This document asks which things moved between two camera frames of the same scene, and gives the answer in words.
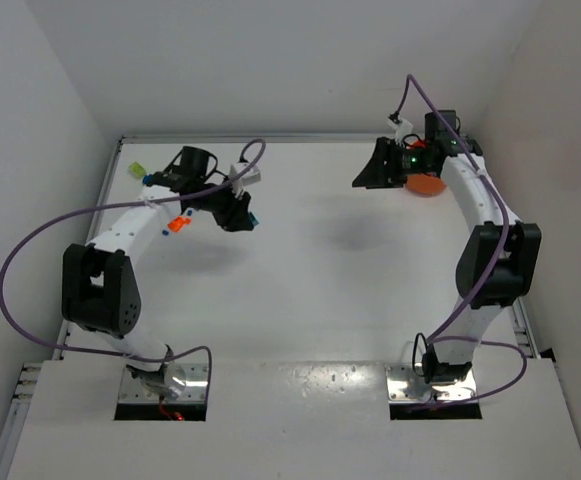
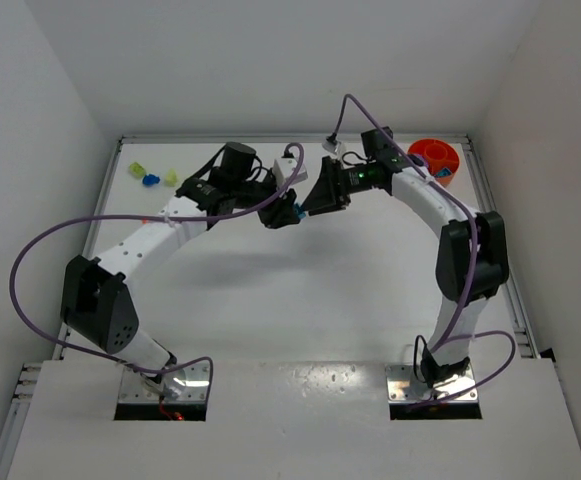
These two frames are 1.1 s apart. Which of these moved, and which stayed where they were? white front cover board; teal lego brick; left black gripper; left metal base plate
Moved: teal lego brick; left black gripper
Stayed: white front cover board; left metal base plate
